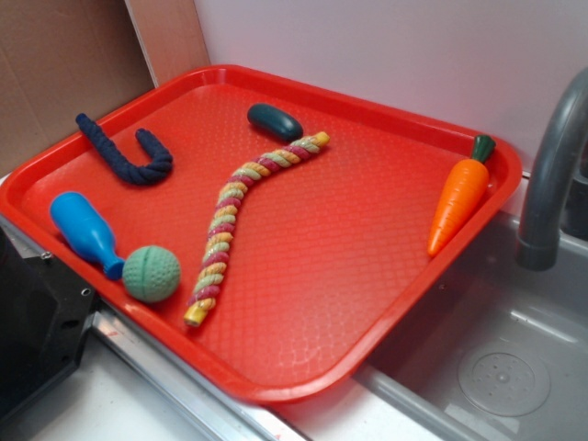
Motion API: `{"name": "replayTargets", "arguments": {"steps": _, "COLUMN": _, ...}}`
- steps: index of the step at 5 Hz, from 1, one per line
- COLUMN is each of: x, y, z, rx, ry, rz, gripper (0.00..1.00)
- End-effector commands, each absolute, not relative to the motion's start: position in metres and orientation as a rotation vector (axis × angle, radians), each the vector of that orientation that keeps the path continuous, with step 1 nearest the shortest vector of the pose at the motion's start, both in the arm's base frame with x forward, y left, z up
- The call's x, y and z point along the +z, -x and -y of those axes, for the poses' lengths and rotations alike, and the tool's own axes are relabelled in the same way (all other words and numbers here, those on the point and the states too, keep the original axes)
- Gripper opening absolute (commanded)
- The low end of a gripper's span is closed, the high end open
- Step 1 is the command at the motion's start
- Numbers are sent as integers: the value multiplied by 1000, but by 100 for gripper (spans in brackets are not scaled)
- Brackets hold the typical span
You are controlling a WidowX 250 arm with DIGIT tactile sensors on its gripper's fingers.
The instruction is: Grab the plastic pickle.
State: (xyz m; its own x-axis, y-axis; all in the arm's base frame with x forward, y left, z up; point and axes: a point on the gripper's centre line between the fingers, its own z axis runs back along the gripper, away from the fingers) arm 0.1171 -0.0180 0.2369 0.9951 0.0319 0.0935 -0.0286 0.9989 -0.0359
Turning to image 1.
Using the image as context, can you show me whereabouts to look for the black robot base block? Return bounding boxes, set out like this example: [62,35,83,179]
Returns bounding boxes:
[1,232,97,424]

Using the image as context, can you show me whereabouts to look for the dark green plastic pickle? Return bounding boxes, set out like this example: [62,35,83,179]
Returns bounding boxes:
[247,103,303,142]

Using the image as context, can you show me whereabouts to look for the red plastic tray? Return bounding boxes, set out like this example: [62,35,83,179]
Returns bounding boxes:
[1,66,522,404]

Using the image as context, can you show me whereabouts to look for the green dimpled rubber ball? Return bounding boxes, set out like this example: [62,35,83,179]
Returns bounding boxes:
[122,245,181,303]

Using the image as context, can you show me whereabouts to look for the orange plastic carrot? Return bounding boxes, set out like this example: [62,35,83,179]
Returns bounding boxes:
[427,134,496,257]

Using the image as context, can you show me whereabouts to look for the blue plastic bottle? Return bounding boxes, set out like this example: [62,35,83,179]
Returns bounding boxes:
[50,192,125,280]

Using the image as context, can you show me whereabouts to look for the grey plastic toy sink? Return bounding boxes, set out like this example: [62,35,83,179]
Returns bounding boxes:
[278,215,587,440]

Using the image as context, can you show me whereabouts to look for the grey toy faucet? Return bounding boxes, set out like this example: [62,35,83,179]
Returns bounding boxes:
[515,69,587,271]

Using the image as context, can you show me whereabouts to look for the brown cardboard panel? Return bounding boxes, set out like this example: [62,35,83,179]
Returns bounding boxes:
[1,1,209,175]

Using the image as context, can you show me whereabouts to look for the multicolour twisted rope toy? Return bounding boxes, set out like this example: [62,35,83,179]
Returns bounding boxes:
[183,132,330,327]

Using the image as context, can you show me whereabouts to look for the navy blue rope toy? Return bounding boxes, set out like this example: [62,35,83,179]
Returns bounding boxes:
[75,113,174,186]

